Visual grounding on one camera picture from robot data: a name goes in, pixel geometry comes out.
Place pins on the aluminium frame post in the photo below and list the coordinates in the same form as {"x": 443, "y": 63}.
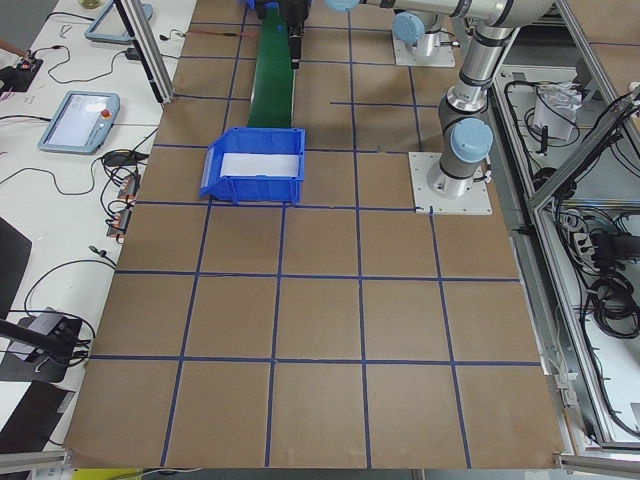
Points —
{"x": 138, "y": 28}

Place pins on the white foam pad left bin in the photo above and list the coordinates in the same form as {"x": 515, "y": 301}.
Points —
{"x": 250, "y": 165}

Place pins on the left blue plastic bin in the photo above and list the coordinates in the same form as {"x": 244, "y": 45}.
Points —
{"x": 257, "y": 188}

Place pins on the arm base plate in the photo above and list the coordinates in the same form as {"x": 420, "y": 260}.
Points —
{"x": 432, "y": 50}
{"x": 436, "y": 193}

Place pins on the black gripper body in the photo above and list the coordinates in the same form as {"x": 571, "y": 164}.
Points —
{"x": 296, "y": 15}

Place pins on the black power brick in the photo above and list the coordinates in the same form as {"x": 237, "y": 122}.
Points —
{"x": 132, "y": 54}

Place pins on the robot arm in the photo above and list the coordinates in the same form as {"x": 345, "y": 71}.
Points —
{"x": 467, "y": 138}
{"x": 409, "y": 25}

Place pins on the far teach pendant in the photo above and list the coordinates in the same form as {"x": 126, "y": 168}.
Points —
{"x": 108, "y": 27}

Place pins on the teach pendant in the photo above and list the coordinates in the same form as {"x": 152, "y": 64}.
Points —
{"x": 108, "y": 27}
{"x": 81, "y": 123}

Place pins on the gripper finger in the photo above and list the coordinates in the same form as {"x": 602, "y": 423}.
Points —
{"x": 295, "y": 52}

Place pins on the near teach pendant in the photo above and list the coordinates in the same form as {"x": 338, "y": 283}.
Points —
{"x": 81, "y": 123}

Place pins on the green conveyor belt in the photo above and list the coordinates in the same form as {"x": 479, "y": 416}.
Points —
{"x": 273, "y": 86}

